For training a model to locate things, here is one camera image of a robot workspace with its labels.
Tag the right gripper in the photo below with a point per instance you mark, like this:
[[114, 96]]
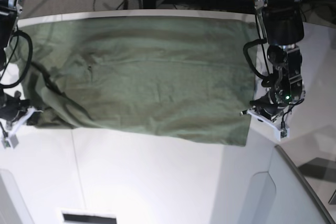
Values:
[[13, 107]]

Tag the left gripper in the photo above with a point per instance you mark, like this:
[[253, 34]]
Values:
[[271, 105]]

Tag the green t-shirt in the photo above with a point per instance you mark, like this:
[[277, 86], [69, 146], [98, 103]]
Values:
[[166, 76]]

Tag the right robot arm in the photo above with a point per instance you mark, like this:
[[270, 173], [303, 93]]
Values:
[[10, 35]]

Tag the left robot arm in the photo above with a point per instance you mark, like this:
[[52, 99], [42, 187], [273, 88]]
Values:
[[282, 28]]

